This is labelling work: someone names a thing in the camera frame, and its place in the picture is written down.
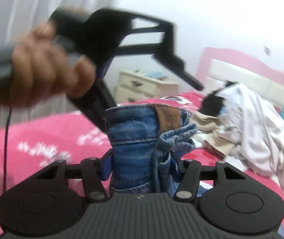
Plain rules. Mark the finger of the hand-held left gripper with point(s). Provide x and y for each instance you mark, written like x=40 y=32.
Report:
x=169 y=39
x=94 y=99

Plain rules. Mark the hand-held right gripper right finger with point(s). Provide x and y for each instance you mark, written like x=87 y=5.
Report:
x=180 y=168

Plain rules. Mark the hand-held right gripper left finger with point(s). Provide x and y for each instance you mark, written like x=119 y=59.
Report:
x=106 y=169

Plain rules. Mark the blue denim jeans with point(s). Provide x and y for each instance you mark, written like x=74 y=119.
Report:
x=132 y=142

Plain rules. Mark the person's left hand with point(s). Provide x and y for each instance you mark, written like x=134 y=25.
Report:
x=37 y=74

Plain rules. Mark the cream nightstand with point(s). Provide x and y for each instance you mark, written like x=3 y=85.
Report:
x=144 y=84

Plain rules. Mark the beige garment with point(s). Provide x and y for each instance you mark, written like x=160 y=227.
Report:
x=211 y=127

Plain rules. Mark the pink floral blanket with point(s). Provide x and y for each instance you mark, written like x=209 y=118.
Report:
x=44 y=134

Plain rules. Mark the black garment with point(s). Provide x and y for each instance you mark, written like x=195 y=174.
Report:
x=214 y=102

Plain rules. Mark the pink bed headboard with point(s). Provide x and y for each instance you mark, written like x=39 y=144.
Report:
x=244 y=74

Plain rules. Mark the white shirt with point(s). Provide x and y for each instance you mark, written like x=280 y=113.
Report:
x=261 y=129

